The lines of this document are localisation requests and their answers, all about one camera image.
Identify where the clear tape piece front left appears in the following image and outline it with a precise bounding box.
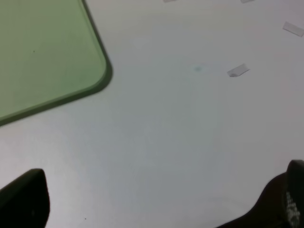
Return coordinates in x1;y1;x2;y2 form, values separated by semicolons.
227;64;249;77

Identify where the light green plastic tray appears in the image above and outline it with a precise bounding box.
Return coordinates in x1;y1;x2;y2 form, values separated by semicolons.
0;0;113;125

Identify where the clear tape piece centre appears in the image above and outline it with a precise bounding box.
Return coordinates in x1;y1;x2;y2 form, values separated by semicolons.
283;22;304;37

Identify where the clear tape piece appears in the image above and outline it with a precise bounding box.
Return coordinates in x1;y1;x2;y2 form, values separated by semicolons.
227;64;249;77
283;22;304;37

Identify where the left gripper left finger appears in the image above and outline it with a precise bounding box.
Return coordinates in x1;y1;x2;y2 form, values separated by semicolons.
0;169;50;228

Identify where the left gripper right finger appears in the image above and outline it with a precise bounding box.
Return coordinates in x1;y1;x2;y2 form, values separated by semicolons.
219;160;304;228

